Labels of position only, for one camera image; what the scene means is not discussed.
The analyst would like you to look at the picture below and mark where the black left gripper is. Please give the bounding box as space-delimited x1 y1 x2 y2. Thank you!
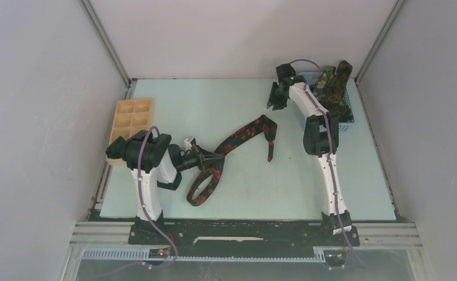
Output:
175 143 223 172

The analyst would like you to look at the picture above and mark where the black orange-flower tie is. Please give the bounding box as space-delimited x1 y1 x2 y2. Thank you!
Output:
186 115 278 207

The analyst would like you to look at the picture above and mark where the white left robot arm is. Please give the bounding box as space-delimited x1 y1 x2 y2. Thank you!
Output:
121 129 224 244

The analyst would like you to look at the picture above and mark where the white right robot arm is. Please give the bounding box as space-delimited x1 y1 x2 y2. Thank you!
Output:
267 63 352 245

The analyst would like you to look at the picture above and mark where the light blue plastic basket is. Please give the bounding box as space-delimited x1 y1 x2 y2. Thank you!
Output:
299 66 354 131

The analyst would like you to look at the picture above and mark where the navy yellow-flower tie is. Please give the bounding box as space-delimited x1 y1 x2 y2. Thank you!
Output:
310 66 336 103

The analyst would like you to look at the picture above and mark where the dark gold-patterned tie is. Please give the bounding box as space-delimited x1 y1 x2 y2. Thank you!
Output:
321 60 354 123

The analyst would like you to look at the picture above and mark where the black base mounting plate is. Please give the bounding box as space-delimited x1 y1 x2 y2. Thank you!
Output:
128 219 360 258

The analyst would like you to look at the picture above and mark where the wooden compartment organizer box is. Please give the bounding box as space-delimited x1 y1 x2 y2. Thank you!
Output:
108 98 155 145

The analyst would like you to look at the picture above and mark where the rolled dark tie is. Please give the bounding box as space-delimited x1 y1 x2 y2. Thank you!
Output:
105 136 126 159

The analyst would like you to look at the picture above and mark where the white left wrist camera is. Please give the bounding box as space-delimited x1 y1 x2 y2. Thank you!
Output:
184 137 197 151

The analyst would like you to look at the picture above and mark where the light blue cable duct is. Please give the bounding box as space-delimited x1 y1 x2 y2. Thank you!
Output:
81 247 325 263

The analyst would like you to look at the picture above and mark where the aluminium frame rail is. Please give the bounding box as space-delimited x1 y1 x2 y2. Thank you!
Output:
354 222 422 250

